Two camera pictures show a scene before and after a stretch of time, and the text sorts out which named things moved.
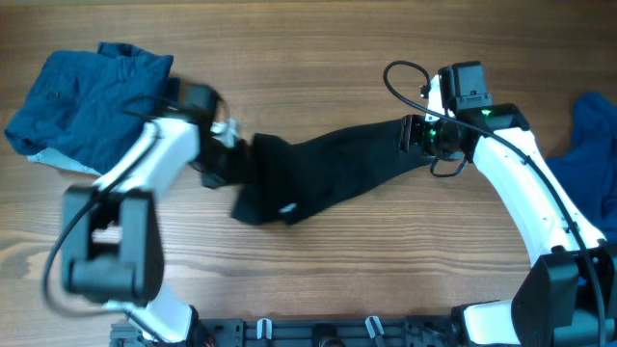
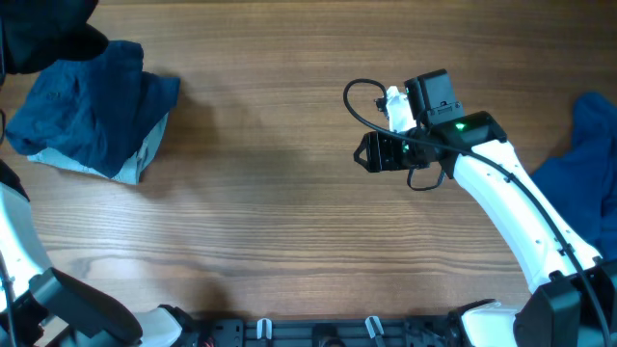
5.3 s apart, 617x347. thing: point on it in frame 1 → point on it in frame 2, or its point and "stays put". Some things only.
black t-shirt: (289, 180) → (37, 33)
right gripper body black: (422, 137) → (391, 152)
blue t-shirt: (588, 172) stays put
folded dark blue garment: (83, 104) stays put
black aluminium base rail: (308, 332) stays put
